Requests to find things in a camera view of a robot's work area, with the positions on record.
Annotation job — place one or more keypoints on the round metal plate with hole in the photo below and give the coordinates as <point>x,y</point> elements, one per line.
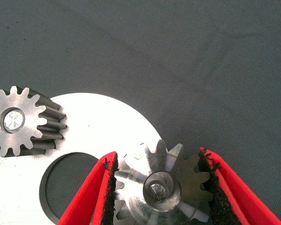
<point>96,122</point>

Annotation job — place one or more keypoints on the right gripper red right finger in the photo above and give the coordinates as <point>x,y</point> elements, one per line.
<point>236,199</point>

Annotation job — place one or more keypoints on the steel spur gear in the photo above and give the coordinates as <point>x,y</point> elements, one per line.
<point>25,131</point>

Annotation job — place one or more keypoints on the small dark steel gear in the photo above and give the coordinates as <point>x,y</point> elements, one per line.
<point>140,185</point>

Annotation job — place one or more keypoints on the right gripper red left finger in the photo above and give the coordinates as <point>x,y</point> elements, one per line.
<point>91,199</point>

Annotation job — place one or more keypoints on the dark grey table cloth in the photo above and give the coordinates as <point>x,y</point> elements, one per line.
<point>178,58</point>

